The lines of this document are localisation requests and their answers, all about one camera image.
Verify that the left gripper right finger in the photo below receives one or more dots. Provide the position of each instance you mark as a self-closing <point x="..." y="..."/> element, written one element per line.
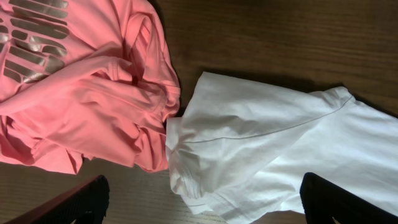
<point x="326" y="203"/>

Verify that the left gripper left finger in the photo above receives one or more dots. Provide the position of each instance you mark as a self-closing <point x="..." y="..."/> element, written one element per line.
<point x="86" y="203"/>

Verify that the white t-shirt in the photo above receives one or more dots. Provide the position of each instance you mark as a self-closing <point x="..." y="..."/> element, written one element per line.
<point x="242" y="148"/>

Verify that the pink printed t-shirt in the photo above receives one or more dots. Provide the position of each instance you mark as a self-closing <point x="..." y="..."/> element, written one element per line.
<point x="85" y="79"/>

